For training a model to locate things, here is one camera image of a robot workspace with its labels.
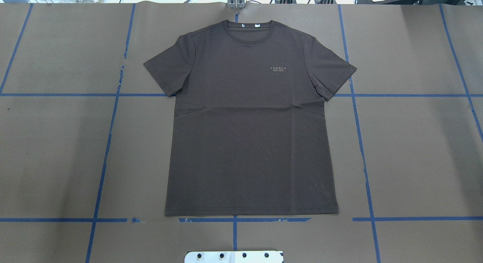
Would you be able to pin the dark brown t-shirt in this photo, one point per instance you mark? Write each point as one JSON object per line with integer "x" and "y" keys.
{"x": 250, "y": 134}

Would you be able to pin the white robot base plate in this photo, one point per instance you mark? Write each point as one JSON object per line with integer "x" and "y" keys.
{"x": 234, "y": 257}

